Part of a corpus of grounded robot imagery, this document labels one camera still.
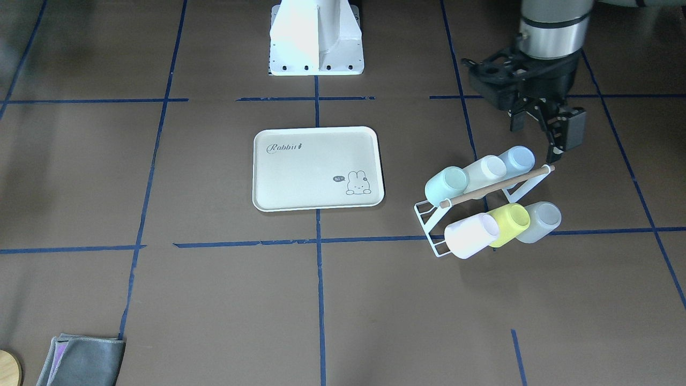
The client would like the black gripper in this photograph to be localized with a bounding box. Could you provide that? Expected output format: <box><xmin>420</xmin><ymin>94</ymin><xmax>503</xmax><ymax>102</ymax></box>
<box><xmin>461</xmin><ymin>47</ymin><xmax>581</xmax><ymax>164</ymax></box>

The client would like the green cup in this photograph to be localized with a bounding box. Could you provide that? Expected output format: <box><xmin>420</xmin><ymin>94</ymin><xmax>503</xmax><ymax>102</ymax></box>
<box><xmin>424</xmin><ymin>166</ymin><xmax>470</xmax><ymax>207</ymax></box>

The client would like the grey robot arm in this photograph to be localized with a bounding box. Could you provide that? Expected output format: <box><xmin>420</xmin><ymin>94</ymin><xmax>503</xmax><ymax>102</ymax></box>
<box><xmin>461</xmin><ymin>1</ymin><xmax>593</xmax><ymax>164</ymax></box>

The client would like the blue cup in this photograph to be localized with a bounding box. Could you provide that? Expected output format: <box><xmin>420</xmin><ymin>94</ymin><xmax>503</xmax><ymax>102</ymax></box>
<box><xmin>498</xmin><ymin>146</ymin><xmax>535</xmax><ymax>181</ymax></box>

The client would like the beige cup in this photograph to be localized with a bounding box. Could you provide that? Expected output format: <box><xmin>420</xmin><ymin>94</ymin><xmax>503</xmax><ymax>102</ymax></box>
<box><xmin>463</xmin><ymin>155</ymin><xmax>507</xmax><ymax>194</ymax></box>

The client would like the grey cup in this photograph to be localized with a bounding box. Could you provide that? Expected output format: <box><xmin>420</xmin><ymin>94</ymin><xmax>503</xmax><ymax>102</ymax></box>
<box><xmin>516</xmin><ymin>201</ymin><xmax>563</xmax><ymax>243</ymax></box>

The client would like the yellow cup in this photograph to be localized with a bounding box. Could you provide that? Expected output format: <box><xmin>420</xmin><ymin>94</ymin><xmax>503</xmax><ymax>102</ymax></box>
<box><xmin>487</xmin><ymin>203</ymin><xmax>530</xmax><ymax>248</ymax></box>

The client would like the pink cup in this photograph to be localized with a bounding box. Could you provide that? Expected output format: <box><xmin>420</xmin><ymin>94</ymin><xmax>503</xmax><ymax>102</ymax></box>
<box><xmin>444</xmin><ymin>213</ymin><xmax>500</xmax><ymax>259</ymax></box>

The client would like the cream rabbit tray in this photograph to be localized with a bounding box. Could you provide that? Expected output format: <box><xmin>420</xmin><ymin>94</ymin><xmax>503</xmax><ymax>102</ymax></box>
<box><xmin>252</xmin><ymin>125</ymin><xmax>385</xmax><ymax>212</ymax></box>

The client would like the grey folded cloth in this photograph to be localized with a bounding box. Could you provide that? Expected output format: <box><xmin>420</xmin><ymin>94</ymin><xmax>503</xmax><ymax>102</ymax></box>
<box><xmin>36</xmin><ymin>333</ymin><xmax>126</xmax><ymax>385</ymax></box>

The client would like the wooden stand with round base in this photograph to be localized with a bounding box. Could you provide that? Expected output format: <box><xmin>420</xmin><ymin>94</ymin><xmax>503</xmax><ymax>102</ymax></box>
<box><xmin>1</xmin><ymin>350</ymin><xmax>24</xmax><ymax>385</ymax></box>

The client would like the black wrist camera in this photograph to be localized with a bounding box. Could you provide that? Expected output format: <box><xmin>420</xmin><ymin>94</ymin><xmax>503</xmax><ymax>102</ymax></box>
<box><xmin>558</xmin><ymin>107</ymin><xmax>586</xmax><ymax>151</ymax></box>

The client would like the white wire cup rack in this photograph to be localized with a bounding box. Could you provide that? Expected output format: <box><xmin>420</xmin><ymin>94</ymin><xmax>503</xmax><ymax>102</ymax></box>
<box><xmin>414</xmin><ymin>165</ymin><xmax>555</xmax><ymax>257</ymax></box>

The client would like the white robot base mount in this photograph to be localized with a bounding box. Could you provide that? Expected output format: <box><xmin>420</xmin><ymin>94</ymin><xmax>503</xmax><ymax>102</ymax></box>
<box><xmin>268</xmin><ymin>1</ymin><xmax>365</xmax><ymax>76</ymax></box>

